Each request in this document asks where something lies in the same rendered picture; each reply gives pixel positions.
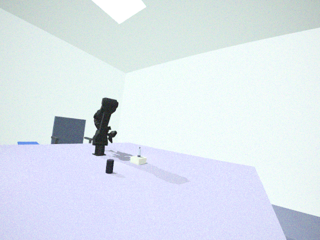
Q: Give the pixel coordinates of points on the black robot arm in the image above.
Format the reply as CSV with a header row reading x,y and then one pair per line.
x,y
101,121

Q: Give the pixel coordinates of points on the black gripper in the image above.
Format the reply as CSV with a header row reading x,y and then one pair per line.
x,y
111,135

